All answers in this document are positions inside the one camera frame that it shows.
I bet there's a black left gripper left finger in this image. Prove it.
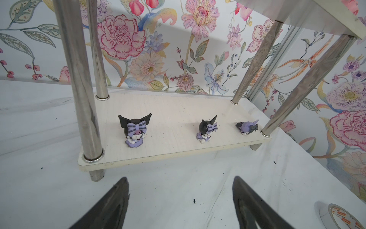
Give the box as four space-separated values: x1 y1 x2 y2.
71 177 130 229

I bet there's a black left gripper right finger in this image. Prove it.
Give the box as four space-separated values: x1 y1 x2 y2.
232 176 293 229

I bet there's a black purple toy figure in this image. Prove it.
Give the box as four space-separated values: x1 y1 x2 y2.
196 115 218 144
118 113 152 148
235 120 258 135

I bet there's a white two-tier shelf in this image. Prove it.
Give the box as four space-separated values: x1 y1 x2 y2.
53 1 366 181

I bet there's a tape roll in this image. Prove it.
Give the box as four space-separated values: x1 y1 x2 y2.
319 202 366 229

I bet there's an aluminium corner post right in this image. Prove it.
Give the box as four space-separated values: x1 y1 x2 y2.
244 26 303 101

